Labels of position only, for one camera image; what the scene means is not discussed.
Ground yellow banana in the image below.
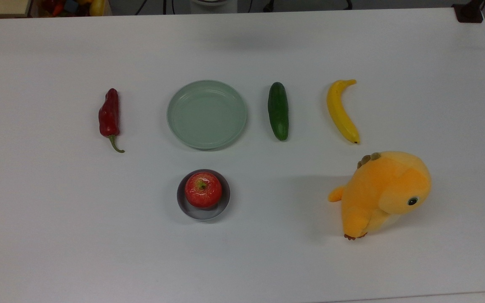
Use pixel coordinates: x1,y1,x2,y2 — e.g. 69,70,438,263
326,79,360,144

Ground green cucumber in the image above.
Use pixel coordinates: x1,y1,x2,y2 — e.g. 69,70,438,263
267,82,289,141

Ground wooden board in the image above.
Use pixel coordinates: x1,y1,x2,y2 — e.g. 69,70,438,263
0,0,32,19

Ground bin of toy food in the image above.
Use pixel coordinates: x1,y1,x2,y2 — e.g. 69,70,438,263
32,0,111,18

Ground pale green plate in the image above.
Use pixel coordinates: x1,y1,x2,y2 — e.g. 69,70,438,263
167,80,248,150

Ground small grey bowl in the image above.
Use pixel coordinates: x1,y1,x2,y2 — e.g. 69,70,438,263
177,169,231,221

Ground red apple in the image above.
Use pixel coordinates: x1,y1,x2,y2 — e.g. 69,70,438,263
184,172,223,209

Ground red chili pepper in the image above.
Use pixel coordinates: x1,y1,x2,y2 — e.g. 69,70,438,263
98,88,125,154

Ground black table corner clamp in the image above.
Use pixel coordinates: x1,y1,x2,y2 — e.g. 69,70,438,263
453,0,485,24

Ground orange plush dinosaur toy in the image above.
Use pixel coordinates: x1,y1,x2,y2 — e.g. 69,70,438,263
328,151,432,241

